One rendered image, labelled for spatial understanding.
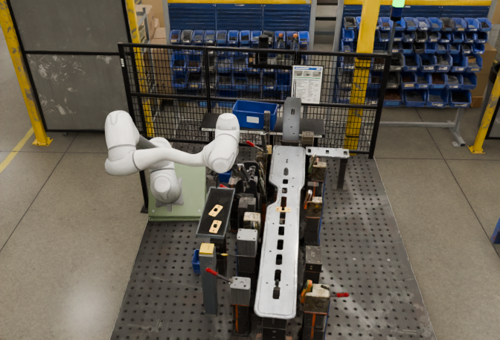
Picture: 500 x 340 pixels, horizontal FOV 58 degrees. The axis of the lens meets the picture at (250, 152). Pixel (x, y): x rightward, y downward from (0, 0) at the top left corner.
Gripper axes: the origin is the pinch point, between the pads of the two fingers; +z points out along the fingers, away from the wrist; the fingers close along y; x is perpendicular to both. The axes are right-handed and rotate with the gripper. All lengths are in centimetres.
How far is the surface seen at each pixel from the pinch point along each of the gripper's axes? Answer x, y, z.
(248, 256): -14.0, 12.6, 31.8
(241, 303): -39, 16, 34
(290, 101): 99, 12, 7
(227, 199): 7.8, -4.8, 16.8
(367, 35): 139, 55, -26
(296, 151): 85, 20, 37
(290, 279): -23, 36, 31
